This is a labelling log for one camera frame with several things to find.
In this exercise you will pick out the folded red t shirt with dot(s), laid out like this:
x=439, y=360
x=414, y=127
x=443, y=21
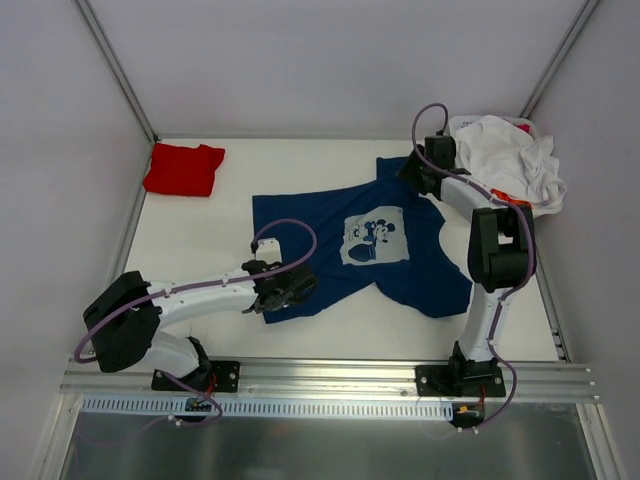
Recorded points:
x=183, y=171

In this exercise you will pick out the white t shirt pile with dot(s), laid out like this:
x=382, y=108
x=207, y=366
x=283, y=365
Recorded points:
x=529, y=173

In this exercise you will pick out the white slotted cable duct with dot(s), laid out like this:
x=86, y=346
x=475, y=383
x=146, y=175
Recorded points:
x=275, y=408

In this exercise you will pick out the right aluminium frame post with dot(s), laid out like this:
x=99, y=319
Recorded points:
x=568, y=42

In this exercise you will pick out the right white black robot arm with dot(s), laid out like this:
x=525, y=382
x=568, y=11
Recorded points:
x=501, y=259

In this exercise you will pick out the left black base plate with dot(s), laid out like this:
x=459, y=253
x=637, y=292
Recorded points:
x=222, y=377

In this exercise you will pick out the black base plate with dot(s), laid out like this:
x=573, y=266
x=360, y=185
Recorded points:
x=444, y=380
x=222, y=377

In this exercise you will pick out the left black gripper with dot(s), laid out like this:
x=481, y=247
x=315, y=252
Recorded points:
x=298, y=282

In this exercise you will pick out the orange t shirt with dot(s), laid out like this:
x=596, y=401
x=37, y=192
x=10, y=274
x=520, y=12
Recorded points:
x=502, y=196

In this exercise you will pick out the aluminium frame post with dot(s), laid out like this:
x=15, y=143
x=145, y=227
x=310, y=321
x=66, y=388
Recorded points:
x=568, y=42
x=94, y=26

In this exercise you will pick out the left aluminium frame post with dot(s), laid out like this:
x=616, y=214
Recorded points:
x=94, y=26

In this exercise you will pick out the white plastic laundry basket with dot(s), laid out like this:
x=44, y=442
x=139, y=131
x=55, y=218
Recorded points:
x=490, y=133

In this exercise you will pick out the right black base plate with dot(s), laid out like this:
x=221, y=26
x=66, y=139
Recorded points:
x=444, y=380

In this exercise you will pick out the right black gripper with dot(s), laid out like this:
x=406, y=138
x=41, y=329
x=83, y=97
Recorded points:
x=409, y=170

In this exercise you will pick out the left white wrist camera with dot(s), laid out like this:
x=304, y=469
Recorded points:
x=267, y=250

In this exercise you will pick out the blue mickey t shirt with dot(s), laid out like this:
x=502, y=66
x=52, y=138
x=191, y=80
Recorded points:
x=381, y=232

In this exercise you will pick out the aluminium mounting rail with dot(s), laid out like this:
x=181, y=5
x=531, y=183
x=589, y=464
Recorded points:
x=544, y=382

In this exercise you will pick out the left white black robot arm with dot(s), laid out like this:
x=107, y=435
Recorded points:
x=126, y=324

